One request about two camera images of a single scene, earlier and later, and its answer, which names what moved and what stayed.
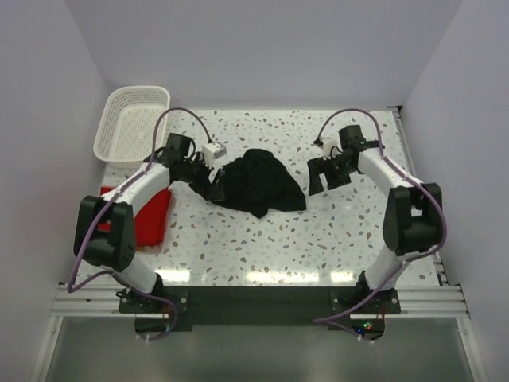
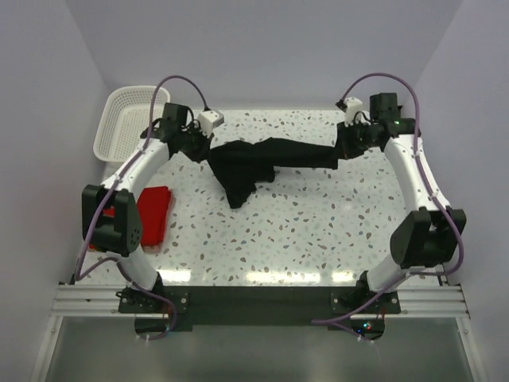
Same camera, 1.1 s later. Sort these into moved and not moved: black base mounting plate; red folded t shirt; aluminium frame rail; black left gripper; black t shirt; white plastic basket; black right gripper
Moved: black t shirt; black left gripper; black right gripper
Not moved: white plastic basket; aluminium frame rail; red folded t shirt; black base mounting plate
